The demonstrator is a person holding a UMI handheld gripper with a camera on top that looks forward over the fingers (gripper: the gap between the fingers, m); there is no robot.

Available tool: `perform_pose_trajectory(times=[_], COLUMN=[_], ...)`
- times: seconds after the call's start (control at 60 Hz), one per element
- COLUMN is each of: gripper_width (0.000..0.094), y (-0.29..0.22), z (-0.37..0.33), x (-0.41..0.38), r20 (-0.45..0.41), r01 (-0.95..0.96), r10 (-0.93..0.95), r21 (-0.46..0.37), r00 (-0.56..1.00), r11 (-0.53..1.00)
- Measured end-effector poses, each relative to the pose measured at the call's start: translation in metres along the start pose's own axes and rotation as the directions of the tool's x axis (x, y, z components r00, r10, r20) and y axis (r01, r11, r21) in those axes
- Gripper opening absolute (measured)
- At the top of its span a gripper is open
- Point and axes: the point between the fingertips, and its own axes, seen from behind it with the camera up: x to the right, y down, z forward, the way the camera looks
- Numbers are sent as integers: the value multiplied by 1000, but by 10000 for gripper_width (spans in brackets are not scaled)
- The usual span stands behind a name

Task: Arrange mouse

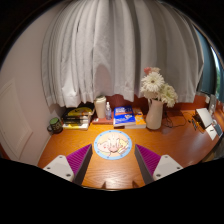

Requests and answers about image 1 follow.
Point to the white wall panel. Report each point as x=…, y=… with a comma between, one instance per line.
x=13, y=123

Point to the white ceramic jug vase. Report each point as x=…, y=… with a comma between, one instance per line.
x=154, y=116

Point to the blue cover book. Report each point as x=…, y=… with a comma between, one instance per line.
x=124, y=116

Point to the green and black mug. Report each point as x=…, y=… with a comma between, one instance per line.
x=55, y=125

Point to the reddish brown flat book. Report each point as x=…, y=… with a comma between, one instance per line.
x=101, y=121

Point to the orange cover book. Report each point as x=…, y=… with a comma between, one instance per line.
x=140, y=120

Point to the clear spray bottle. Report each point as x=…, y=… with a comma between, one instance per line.
x=108, y=113

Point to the white and yellow book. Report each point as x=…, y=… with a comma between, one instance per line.
x=76, y=126

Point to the cream travel cup with lid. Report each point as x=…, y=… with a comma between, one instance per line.
x=100, y=107

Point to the round cartoon print mouse pad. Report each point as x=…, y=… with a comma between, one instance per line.
x=125, y=145

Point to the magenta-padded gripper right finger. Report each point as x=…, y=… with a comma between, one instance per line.
x=148, y=160

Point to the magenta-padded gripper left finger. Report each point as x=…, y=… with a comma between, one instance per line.
x=78, y=160

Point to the white curtain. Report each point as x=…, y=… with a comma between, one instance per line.
x=116, y=50

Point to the black spine book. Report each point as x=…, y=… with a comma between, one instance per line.
x=76, y=121
x=76, y=118

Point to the white daisy flower bunch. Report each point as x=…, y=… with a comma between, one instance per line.
x=153, y=83

